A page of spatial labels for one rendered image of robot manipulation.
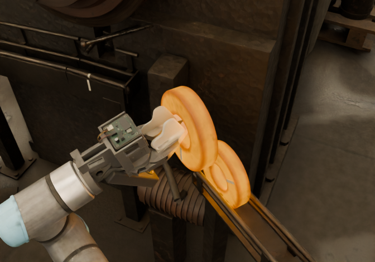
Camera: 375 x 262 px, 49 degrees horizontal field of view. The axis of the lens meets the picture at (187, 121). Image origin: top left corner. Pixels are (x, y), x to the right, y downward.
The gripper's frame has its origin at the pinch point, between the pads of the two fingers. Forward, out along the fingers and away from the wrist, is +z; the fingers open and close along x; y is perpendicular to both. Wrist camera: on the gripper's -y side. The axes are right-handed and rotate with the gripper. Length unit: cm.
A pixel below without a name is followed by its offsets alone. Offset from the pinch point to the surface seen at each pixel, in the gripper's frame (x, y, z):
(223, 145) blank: 2.0, -16.4, 6.1
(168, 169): 17.6, -35.2, -5.2
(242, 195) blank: -7.5, -21.9, 3.4
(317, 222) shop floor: 4, -105, 36
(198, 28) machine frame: 32.0, -10.5, 19.9
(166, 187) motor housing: 15.6, -39.2, -8.2
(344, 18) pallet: 95, -117, 137
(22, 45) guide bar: 77, -18, -22
